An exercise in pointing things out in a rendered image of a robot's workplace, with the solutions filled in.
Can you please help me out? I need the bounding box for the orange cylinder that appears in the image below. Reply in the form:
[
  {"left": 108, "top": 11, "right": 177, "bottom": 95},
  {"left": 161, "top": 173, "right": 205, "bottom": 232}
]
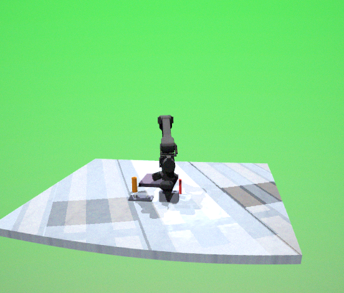
[{"left": 131, "top": 176, "right": 138, "bottom": 193}]

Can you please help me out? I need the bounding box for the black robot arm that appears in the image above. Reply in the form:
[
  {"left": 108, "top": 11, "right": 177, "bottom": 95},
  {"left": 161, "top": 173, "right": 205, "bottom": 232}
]
[{"left": 152, "top": 115, "right": 178, "bottom": 181}]

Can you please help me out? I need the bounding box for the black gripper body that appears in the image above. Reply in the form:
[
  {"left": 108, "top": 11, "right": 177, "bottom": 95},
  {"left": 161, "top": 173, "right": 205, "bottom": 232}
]
[{"left": 160, "top": 169, "right": 177, "bottom": 189}]

